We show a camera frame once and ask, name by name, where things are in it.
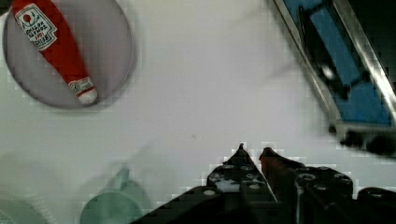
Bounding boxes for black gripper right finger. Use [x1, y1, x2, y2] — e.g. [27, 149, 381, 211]
[260, 147, 396, 224]

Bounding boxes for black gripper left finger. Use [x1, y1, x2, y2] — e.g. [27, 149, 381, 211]
[131, 145, 276, 224]

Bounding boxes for black oven door handle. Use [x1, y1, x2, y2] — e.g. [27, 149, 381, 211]
[298, 2, 369, 101]

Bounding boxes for black toaster oven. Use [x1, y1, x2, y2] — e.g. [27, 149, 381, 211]
[270, 0, 396, 158]

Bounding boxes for green cup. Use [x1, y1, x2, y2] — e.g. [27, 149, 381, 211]
[79, 167, 151, 224]

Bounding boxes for grey round plate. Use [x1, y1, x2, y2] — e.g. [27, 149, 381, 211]
[2, 0, 134, 109]

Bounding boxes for red ketchup bottle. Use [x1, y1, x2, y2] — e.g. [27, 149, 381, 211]
[11, 0, 98, 105]

